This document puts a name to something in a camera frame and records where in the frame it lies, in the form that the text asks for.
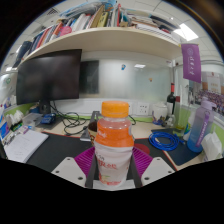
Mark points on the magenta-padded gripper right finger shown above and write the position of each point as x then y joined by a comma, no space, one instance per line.
156,170

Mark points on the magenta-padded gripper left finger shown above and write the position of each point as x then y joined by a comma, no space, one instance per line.
68,170

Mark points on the orange-capped drink bottle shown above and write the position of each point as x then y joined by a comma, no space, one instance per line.
114,140

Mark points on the purple translucent water bottle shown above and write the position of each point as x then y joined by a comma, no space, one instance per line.
200,126

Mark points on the large black desk mat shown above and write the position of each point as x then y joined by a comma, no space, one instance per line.
56,150

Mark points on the flat round red coaster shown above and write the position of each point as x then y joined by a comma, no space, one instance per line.
142,149

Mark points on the grey metal laptop stand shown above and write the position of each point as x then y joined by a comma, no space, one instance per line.
87,131

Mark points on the blue electronic device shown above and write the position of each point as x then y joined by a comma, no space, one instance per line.
48,119

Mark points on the white plastic bottle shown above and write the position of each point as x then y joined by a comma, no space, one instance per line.
189,125

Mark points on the white ceramic jar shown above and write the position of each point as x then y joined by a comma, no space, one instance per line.
160,111

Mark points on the white tissue pack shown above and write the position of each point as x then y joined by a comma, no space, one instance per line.
211,146

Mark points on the clear plastic box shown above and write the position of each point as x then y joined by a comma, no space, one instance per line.
32,119

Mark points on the dark wine bottle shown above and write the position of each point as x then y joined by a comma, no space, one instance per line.
171,100

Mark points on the group photo poster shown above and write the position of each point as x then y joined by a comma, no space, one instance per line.
210,91

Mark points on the black computer monitor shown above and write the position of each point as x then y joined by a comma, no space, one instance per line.
48,76

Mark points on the small blue sticker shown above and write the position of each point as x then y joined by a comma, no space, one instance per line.
123,67

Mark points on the purple hanging banner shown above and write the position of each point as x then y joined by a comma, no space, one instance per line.
191,63

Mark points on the white ceiling light panel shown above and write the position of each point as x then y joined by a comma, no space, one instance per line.
186,32

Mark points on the white wall socket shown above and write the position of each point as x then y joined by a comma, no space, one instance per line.
142,108

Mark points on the wall shelf with books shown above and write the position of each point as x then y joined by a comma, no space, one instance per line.
100,38

